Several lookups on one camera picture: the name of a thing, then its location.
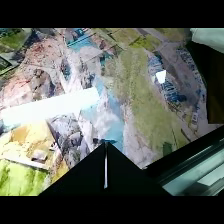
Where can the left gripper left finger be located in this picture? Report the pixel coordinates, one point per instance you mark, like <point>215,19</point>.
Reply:
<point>83,180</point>

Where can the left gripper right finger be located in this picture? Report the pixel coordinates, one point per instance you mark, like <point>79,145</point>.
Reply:
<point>130,180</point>

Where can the white garment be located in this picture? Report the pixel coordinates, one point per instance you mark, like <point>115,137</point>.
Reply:
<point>210,37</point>

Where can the black garment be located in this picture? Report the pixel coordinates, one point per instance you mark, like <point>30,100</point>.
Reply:
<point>215,83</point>

